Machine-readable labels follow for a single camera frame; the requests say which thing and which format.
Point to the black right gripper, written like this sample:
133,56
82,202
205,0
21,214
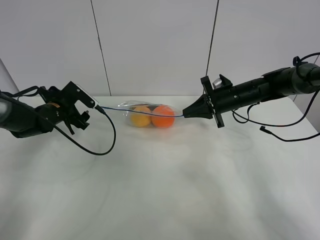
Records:
227,97

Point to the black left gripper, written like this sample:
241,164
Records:
60,106

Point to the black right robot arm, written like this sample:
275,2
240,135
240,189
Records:
288,81

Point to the orange fruit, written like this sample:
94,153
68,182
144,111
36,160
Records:
163,116

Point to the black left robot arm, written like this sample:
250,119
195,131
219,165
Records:
24,121

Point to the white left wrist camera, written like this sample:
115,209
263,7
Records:
88,100

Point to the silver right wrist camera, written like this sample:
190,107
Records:
217,83

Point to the clear zip bag blue seal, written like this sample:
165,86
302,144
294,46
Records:
126,108

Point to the yellow fruit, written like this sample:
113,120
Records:
140,120

